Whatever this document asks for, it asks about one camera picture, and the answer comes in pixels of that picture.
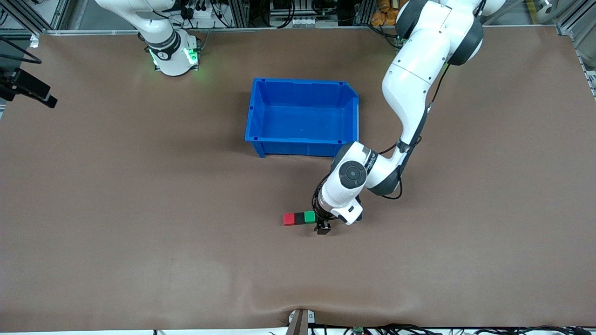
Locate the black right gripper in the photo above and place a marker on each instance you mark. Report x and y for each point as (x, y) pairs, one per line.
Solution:
(21, 83)

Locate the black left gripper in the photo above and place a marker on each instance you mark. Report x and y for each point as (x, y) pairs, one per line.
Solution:
(321, 217)

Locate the small green cube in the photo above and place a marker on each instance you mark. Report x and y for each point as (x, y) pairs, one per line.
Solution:
(309, 217)

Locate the small red cube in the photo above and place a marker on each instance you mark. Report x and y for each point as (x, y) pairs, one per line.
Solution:
(289, 219)

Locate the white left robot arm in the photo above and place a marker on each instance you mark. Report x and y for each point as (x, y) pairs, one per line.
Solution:
(414, 79)

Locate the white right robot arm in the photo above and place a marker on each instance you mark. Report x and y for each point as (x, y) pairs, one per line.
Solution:
(163, 37)

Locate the small black cube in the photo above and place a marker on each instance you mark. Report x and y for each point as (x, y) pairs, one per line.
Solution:
(299, 218)

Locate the metal table clamp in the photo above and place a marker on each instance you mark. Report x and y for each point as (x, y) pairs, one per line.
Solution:
(300, 321)

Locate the small green circuit board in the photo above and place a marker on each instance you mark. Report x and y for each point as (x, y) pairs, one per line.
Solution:
(358, 331)

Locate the blue plastic storage bin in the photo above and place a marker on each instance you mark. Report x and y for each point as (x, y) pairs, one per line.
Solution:
(302, 118)

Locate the brown table mat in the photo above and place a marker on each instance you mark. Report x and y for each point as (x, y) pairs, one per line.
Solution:
(186, 260)

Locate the white power strip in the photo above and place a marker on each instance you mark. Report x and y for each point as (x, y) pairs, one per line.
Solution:
(201, 16)

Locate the orange mesh bag pile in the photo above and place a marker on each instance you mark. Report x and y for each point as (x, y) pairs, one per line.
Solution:
(384, 14)

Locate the aluminium frame post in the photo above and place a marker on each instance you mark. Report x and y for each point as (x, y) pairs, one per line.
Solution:
(28, 14)
(572, 18)

